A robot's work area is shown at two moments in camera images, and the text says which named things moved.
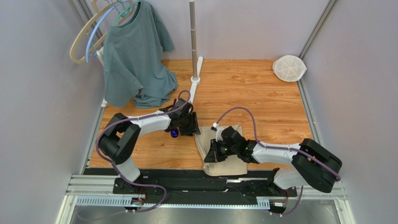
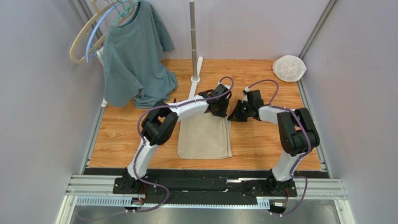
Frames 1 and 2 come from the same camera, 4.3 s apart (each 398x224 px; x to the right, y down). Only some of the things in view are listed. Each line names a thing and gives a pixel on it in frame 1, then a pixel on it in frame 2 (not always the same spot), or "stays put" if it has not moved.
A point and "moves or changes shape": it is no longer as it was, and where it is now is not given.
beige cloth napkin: (232, 165) moves or changes shape
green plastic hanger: (125, 13) stays put
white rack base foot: (195, 81) stays put
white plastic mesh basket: (288, 68) stays put
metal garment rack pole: (192, 10) stays put
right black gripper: (216, 150) → (241, 111)
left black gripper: (194, 127) → (223, 114)
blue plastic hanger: (104, 11) stays put
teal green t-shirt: (136, 73) stays put
